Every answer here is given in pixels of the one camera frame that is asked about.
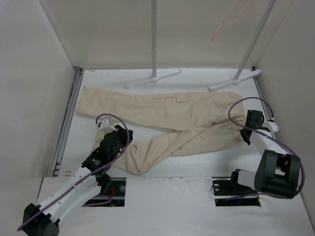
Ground beige trousers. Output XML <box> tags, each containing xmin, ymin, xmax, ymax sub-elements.
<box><xmin>76</xmin><ymin>88</ymin><xmax>246</xmax><ymax>176</ymax></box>

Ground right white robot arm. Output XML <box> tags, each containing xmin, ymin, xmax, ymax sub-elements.
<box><xmin>228</xmin><ymin>110</ymin><xmax>301</xmax><ymax>199</ymax></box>

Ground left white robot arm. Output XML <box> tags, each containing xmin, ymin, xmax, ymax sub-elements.
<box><xmin>18</xmin><ymin>125</ymin><xmax>133</xmax><ymax>236</ymax></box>

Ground right white rack stand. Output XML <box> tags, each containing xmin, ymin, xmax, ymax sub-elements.
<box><xmin>209</xmin><ymin>0</ymin><xmax>266</xmax><ymax>91</ymax></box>

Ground white rack stand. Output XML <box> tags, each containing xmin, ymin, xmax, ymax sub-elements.
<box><xmin>209</xmin><ymin>0</ymin><xmax>266</xmax><ymax>91</ymax></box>
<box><xmin>125</xmin><ymin>0</ymin><xmax>182</xmax><ymax>89</ymax></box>

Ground left white rack stand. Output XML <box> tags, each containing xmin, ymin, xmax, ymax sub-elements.
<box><xmin>125</xmin><ymin>0</ymin><xmax>182</xmax><ymax>89</ymax></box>

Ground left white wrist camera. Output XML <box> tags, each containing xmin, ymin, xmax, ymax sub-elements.
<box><xmin>96</xmin><ymin>117</ymin><xmax>116</xmax><ymax>134</ymax></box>

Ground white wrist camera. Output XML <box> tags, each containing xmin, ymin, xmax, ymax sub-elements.
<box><xmin>263</xmin><ymin>120</ymin><xmax>279</xmax><ymax>134</ymax></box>
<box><xmin>96</xmin><ymin>117</ymin><xmax>116</xmax><ymax>134</ymax></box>

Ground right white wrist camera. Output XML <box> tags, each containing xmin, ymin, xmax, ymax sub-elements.
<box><xmin>263</xmin><ymin>120</ymin><xmax>279</xmax><ymax>134</ymax></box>

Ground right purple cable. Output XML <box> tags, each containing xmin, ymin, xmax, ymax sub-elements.
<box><xmin>227</xmin><ymin>96</ymin><xmax>306</xmax><ymax>195</ymax></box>

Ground purple cable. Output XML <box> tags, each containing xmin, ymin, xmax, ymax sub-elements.
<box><xmin>227</xmin><ymin>96</ymin><xmax>306</xmax><ymax>195</ymax></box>
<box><xmin>16</xmin><ymin>113</ymin><xmax>130</xmax><ymax>232</ymax></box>

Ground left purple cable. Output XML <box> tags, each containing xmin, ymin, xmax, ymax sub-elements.
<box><xmin>16</xmin><ymin>113</ymin><xmax>130</xmax><ymax>232</ymax></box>

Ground metal side rail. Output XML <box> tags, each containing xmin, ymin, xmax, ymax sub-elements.
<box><xmin>47</xmin><ymin>66</ymin><xmax>84</xmax><ymax>177</ymax></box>

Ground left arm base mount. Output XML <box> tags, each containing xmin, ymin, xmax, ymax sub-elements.
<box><xmin>83</xmin><ymin>174</ymin><xmax>126</xmax><ymax>207</ymax></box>

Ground pink wire hanger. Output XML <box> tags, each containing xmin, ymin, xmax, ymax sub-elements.
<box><xmin>211</xmin><ymin>0</ymin><xmax>252</xmax><ymax>41</ymax></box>

